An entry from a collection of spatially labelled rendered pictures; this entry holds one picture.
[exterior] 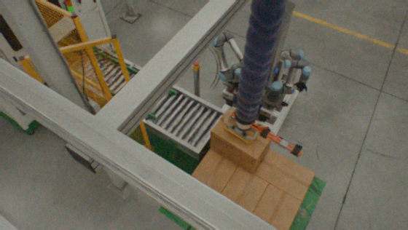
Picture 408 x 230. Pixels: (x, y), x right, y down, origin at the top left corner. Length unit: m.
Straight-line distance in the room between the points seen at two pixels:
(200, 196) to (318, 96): 4.55
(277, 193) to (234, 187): 0.48
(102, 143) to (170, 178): 0.21
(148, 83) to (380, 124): 4.49
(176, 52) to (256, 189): 2.62
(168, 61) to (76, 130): 0.48
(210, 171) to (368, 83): 3.18
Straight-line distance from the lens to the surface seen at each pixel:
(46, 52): 2.30
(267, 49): 2.33
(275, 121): 4.52
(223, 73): 3.54
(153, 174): 0.80
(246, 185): 3.66
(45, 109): 0.99
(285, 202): 3.67
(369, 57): 6.16
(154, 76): 1.18
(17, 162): 5.03
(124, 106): 1.12
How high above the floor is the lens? 3.94
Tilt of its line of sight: 56 degrees down
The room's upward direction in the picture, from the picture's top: straight up
